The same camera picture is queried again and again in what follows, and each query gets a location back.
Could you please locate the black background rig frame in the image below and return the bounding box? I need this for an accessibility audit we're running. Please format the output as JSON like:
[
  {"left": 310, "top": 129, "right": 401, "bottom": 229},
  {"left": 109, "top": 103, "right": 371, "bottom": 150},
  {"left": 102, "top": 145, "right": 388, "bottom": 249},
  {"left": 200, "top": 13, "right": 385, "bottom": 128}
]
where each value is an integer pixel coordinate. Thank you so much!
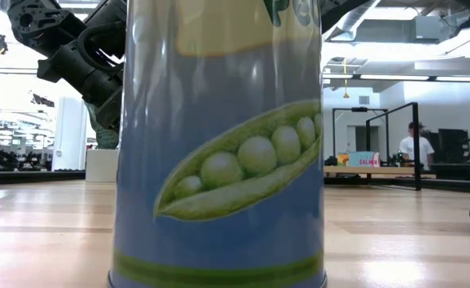
[{"left": 332, "top": 106, "right": 389, "bottom": 159}]

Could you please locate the yellow hanging cord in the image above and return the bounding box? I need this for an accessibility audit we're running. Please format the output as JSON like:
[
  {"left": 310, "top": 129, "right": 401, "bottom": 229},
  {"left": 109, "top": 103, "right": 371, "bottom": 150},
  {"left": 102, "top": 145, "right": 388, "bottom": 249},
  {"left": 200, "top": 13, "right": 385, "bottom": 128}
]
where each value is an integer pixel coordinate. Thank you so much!
[{"left": 341, "top": 58, "right": 350, "bottom": 99}]

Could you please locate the silver ventilation duct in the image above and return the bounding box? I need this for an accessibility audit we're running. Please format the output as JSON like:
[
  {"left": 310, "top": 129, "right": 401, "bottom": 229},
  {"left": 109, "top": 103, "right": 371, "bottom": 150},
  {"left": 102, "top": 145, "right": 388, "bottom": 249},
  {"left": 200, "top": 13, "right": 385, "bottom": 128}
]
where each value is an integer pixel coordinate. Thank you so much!
[{"left": 325, "top": 0, "right": 384, "bottom": 43}]

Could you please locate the white structural column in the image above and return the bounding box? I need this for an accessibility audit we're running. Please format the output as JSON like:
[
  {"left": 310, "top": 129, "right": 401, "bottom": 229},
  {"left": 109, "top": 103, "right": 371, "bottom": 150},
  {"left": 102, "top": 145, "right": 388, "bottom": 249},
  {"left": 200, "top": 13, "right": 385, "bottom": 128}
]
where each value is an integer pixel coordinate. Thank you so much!
[{"left": 51, "top": 95, "right": 87, "bottom": 172}]

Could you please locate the tall blue peas can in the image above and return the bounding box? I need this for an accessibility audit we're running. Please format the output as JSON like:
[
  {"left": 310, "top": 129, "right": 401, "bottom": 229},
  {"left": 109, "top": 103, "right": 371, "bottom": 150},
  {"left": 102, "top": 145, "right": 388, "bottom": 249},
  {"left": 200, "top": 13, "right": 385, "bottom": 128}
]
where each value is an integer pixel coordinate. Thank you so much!
[{"left": 107, "top": 0, "right": 328, "bottom": 288}]

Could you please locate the white plant pot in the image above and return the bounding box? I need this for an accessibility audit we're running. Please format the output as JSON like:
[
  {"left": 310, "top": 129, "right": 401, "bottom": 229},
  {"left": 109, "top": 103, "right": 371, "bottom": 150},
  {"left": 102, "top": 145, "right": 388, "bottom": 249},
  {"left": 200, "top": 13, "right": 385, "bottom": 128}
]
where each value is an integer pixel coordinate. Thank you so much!
[{"left": 85, "top": 148, "right": 121, "bottom": 184}]

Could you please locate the person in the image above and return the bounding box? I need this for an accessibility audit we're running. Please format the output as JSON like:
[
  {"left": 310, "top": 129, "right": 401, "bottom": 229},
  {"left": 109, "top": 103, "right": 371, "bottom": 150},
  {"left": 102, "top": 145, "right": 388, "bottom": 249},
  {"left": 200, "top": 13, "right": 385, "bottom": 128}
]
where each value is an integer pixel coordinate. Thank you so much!
[{"left": 398, "top": 122, "right": 436, "bottom": 171}]

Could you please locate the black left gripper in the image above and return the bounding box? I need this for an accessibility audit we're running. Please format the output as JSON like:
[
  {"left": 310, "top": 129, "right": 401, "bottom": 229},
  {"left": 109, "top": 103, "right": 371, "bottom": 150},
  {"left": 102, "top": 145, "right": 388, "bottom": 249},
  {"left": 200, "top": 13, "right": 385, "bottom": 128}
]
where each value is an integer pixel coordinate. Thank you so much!
[{"left": 82, "top": 70, "right": 125, "bottom": 134}]

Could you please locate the green snake plant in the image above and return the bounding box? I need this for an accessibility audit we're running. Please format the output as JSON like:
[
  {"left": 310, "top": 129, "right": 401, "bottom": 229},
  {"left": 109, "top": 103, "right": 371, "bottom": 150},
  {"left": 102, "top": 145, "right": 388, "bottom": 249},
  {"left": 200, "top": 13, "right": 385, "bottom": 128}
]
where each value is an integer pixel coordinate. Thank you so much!
[{"left": 83, "top": 102, "right": 121, "bottom": 151}]

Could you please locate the salmon box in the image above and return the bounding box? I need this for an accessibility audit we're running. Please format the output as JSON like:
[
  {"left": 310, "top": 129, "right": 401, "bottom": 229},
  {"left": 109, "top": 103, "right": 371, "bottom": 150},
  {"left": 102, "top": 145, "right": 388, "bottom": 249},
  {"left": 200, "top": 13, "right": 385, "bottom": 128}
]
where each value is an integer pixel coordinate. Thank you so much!
[{"left": 349, "top": 150, "right": 381, "bottom": 168}]

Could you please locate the wooden shelf with black frame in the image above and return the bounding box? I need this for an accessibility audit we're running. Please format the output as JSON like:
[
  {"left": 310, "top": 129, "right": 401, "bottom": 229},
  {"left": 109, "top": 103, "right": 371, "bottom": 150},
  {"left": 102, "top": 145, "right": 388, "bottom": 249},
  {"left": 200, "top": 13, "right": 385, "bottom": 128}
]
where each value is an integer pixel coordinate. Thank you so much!
[{"left": 323, "top": 102, "right": 438, "bottom": 192}]

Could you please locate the long ceiling light bar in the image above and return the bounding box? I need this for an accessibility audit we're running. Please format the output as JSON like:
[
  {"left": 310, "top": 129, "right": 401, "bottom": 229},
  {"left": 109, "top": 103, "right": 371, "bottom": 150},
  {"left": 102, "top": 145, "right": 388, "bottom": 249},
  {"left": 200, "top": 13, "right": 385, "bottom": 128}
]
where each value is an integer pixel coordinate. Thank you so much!
[{"left": 0, "top": 66, "right": 470, "bottom": 83}]

